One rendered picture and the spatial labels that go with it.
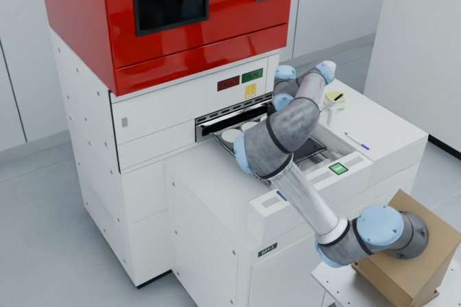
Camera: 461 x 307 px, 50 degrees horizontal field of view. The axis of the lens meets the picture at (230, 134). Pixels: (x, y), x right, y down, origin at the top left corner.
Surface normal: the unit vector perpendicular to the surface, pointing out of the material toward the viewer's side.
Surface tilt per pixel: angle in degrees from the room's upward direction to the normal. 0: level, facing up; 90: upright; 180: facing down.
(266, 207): 0
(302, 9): 90
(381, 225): 43
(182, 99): 90
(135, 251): 90
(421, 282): 49
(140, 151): 90
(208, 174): 0
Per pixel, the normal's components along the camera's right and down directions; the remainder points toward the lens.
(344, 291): 0.03, -0.81
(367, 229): -0.51, -0.36
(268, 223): 0.57, 0.49
